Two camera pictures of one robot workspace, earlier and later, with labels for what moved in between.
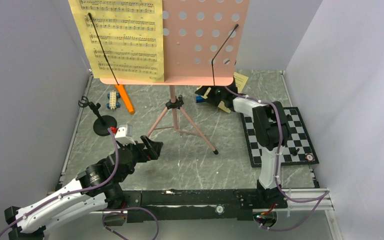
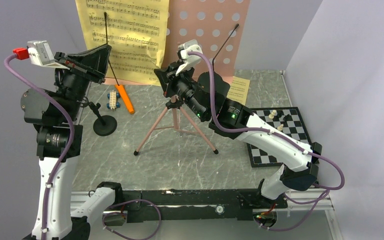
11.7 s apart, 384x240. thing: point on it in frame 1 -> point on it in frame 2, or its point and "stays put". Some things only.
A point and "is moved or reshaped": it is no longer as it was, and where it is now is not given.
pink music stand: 203,40 stays put
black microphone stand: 102,124 stays put
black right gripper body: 218,93 -> 184,85
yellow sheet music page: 240,81 is moved or reshaped
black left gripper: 145,154 -> 90,65
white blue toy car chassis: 113,96 stays put
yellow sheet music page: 123,40 stays put
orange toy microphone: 123,92 stays put
